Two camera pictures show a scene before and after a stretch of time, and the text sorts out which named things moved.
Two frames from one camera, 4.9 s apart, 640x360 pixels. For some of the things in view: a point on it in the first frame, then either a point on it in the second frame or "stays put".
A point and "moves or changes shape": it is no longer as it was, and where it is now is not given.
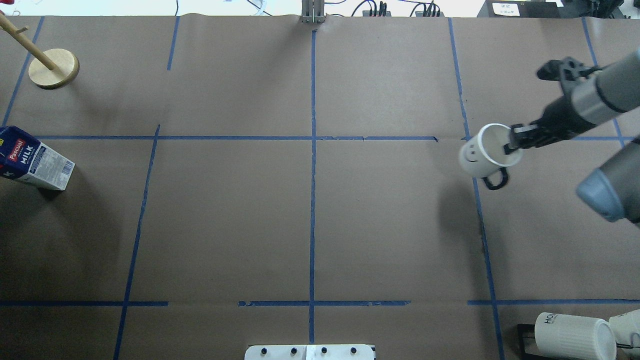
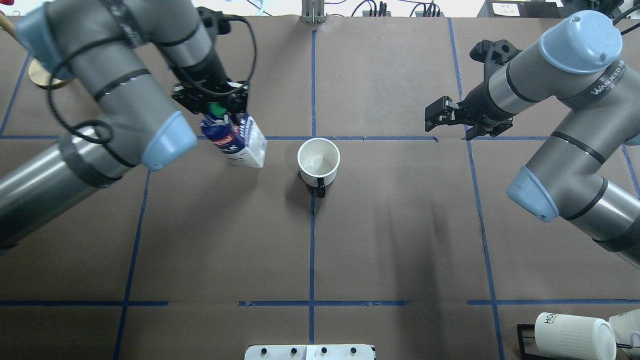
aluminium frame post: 313,11 stays put
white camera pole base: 309,352 stays put
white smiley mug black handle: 483,155 to 318,159
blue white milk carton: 23,157 moves or changes shape
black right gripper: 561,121 to 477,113
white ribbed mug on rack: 561,336 stays put
